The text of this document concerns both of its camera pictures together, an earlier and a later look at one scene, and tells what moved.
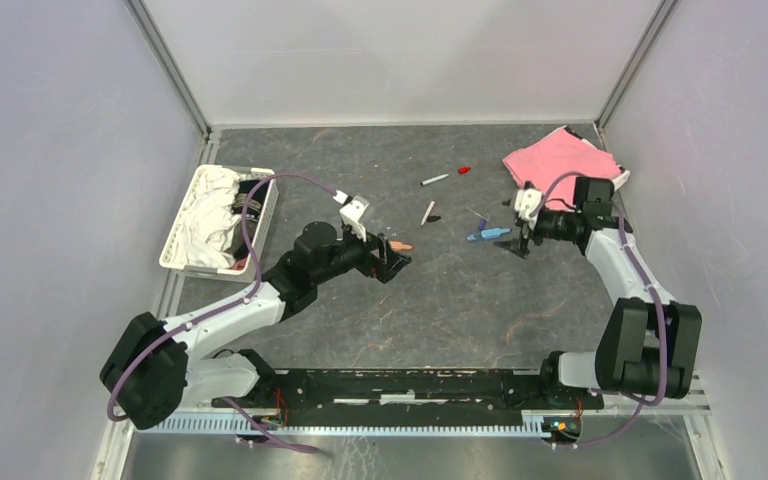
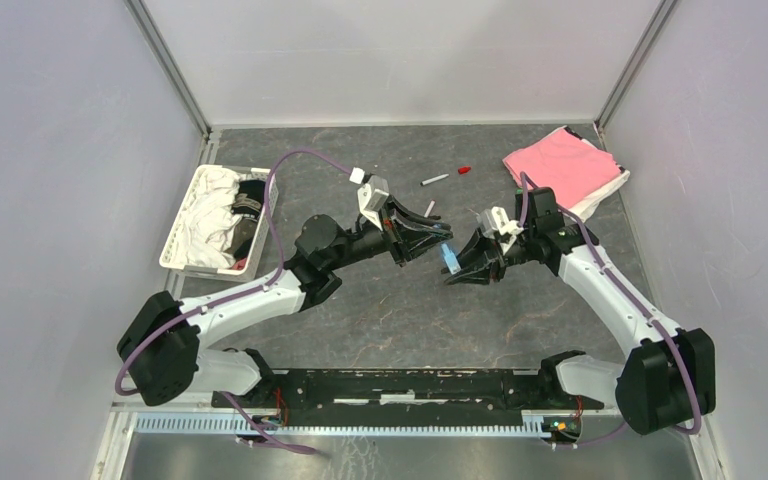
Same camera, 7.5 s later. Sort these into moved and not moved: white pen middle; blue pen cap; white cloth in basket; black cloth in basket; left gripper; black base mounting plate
Moved: blue pen cap; left gripper
Not moved: white cloth in basket; black cloth in basket; white pen middle; black base mounting plate
